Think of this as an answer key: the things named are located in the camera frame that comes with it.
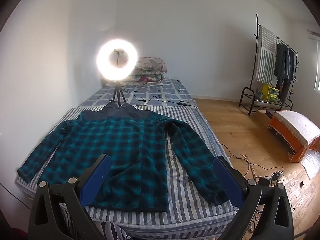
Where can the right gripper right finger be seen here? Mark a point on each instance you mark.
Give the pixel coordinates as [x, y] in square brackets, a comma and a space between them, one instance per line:
[231, 180]

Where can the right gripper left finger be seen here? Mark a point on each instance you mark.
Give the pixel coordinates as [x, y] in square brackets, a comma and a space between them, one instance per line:
[92, 179]

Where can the teal plaid fleece jacket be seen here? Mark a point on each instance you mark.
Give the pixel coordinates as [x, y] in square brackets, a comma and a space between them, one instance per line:
[136, 141]

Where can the black clothes rack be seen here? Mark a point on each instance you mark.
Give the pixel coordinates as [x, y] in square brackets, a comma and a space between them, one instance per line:
[251, 95]

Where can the dark hanging clothes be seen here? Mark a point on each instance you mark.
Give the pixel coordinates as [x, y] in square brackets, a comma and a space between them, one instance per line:
[285, 69]

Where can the orange stool with white cloth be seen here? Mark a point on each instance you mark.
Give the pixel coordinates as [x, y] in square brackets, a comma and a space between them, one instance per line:
[298, 131]

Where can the yellow crate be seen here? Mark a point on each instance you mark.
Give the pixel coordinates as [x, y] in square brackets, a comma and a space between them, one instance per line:
[270, 94]

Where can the blue checked bed sheet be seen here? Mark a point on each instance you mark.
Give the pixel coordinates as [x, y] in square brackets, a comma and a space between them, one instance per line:
[170, 92]

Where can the folded floral quilts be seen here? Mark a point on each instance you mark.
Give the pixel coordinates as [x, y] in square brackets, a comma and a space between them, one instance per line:
[148, 70]

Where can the striped hanging towel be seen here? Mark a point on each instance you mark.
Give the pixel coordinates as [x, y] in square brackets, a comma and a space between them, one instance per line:
[265, 56]

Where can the ring light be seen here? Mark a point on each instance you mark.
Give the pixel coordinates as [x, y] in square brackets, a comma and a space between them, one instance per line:
[116, 59]

